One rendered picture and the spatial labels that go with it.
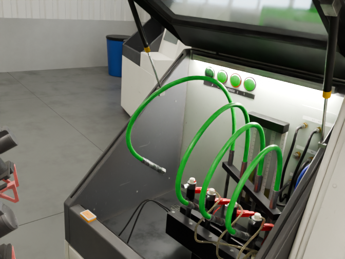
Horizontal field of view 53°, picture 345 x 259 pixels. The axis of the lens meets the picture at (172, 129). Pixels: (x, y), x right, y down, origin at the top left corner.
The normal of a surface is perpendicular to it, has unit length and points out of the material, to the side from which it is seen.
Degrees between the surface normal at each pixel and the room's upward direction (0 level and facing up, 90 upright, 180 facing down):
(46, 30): 90
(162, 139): 90
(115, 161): 90
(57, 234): 0
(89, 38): 90
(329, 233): 76
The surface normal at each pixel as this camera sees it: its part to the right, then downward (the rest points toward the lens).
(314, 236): -0.67, -0.03
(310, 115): -0.71, 0.20
